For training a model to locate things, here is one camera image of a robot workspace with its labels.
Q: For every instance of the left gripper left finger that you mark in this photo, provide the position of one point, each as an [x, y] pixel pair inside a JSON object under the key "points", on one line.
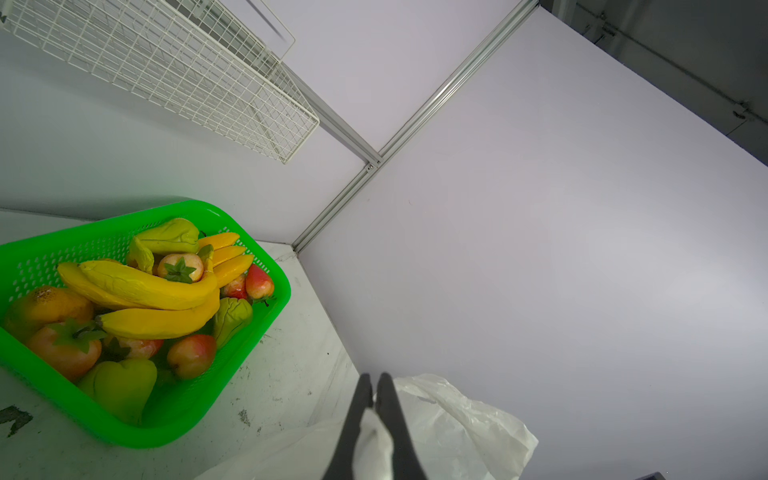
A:
{"points": [[341, 464]]}

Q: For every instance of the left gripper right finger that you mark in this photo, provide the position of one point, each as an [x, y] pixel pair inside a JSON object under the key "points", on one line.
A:
{"points": [[405, 463]]}

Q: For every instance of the white plastic bag lemon print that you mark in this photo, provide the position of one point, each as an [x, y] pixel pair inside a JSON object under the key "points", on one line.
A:
{"points": [[454, 437]]}

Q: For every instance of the fake red apple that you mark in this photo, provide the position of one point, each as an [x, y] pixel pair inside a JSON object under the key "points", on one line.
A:
{"points": [[192, 356]]}

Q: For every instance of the fake yellow banana bunch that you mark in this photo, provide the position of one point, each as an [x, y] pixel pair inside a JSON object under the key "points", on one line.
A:
{"points": [[146, 307]]}

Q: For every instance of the fake green starfruit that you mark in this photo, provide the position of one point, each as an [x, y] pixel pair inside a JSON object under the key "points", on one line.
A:
{"points": [[175, 236]]}

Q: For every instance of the green plastic fruit basket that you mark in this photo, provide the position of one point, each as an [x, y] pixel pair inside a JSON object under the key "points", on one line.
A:
{"points": [[173, 409]]}

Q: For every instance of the white wire wall basket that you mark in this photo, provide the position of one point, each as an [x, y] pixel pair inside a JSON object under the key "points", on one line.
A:
{"points": [[218, 64]]}

